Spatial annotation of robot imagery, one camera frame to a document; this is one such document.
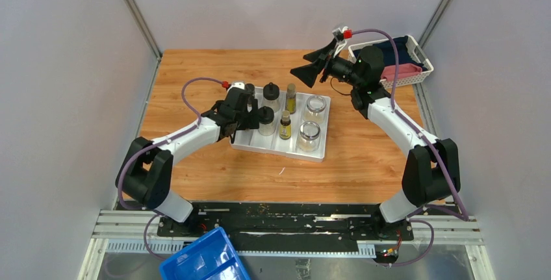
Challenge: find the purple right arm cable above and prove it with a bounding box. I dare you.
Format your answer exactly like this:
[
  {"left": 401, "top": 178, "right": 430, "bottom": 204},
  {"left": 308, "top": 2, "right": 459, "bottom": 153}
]
[{"left": 350, "top": 29, "right": 470, "bottom": 268}]

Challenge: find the glass jar with grains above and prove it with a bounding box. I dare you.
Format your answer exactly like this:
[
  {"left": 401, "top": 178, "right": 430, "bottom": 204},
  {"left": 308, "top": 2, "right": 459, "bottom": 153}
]
[{"left": 303, "top": 95, "right": 327, "bottom": 125}]

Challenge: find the navy blue cloth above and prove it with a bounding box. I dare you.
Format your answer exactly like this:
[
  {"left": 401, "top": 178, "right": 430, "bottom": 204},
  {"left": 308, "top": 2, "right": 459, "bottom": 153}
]
[{"left": 353, "top": 36, "right": 428, "bottom": 71}]

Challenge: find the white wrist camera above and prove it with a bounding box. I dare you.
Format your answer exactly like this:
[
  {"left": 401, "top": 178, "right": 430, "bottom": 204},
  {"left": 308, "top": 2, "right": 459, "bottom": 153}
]
[
  {"left": 221, "top": 81, "right": 246, "bottom": 91},
  {"left": 331, "top": 25, "right": 353, "bottom": 57}
]

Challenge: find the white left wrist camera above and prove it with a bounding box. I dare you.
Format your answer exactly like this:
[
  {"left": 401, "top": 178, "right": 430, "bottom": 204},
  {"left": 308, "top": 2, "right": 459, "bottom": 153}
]
[{"left": 221, "top": 81, "right": 246, "bottom": 91}]

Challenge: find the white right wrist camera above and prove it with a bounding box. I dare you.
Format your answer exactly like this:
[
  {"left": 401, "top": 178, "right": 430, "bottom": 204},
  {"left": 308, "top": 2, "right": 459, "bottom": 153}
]
[{"left": 331, "top": 25, "right": 353, "bottom": 57}]

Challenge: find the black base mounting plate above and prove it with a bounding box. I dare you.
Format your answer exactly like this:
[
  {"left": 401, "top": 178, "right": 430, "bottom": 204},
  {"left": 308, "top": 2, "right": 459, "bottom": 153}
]
[{"left": 157, "top": 201, "right": 413, "bottom": 253}]

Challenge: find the pink cloth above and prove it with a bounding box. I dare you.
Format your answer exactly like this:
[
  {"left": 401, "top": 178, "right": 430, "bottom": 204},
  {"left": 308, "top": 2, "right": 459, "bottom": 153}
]
[{"left": 381, "top": 63, "right": 423, "bottom": 82}]

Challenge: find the yellow label sauce bottle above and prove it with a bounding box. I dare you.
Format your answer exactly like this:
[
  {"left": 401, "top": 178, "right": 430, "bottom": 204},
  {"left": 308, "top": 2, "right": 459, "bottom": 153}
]
[
  {"left": 279, "top": 110, "right": 292, "bottom": 140},
  {"left": 285, "top": 83, "right": 296, "bottom": 114}
]

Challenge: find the small dark spice jar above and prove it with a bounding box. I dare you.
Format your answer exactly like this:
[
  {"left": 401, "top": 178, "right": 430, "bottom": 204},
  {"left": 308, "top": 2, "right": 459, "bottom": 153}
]
[{"left": 245, "top": 83, "right": 255, "bottom": 98}]

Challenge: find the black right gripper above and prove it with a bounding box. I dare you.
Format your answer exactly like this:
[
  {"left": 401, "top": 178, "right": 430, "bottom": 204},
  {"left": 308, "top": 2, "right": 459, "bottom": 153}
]
[{"left": 291, "top": 38, "right": 364, "bottom": 88}]

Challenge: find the blue plastic bin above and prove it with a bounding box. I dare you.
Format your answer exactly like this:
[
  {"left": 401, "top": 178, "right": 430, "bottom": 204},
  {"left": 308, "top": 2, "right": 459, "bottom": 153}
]
[{"left": 159, "top": 227, "right": 250, "bottom": 280}]

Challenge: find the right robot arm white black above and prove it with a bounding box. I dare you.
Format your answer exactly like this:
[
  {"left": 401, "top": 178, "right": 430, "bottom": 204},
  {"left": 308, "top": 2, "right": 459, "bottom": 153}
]
[{"left": 290, "top": 40, "right": 461, "bottom": 240}]

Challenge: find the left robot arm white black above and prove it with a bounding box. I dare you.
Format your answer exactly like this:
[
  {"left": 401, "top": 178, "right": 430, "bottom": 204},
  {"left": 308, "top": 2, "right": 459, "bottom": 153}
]
[{"left": 116, "top": 82, "right": 259, "bottom": 236}]

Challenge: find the white plastic basket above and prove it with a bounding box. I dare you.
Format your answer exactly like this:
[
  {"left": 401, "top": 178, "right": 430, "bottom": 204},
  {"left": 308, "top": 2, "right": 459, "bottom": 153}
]
[{"left": 348, "top": 35, "right": 434, "bottom": 88}]

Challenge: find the white divided organizer tray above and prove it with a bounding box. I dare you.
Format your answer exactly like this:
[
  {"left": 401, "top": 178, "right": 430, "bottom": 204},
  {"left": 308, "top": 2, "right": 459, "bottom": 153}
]
[{"left": 231, "top": 90, "right": 331, "bottom": 162}]

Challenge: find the glass jar front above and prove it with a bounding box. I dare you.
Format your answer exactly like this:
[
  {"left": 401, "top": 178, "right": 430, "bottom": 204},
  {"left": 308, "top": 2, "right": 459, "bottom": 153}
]
[{"left": 297, "top": 121, "right": 321, "bottom": 153}]

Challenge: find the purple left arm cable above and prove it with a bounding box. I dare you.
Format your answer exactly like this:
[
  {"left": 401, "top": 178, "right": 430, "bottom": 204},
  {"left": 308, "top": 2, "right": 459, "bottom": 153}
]
[{"left": 116, "top": 77, "right": 227, "bottom": 262}]

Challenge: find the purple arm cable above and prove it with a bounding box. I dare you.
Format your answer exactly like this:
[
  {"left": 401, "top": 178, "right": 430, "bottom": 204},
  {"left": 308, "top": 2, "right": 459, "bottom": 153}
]
[
  {"left": 350, "top": 29, "right": 470, "bottom": 268},
  {"left": 116, "top": 77, "right": 227, "bottom": 262}
]

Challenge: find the black lid bead jar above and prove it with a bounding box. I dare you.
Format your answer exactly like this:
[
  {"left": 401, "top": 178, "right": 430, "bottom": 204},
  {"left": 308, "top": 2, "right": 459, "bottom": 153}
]
[
  {"left": 258, "top": 106, "right": 276, "bottom": 136},
  {"left": 262, "top": 83, "right": 281, "bottom": 113}
]

